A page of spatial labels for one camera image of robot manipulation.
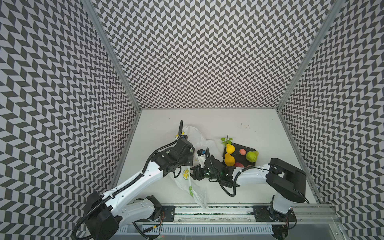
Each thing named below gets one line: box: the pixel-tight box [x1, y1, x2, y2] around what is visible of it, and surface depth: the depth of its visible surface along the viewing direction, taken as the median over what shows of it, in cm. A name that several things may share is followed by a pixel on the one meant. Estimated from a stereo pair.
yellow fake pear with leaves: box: [220, 134, 236, 154], surface depth 93 cm
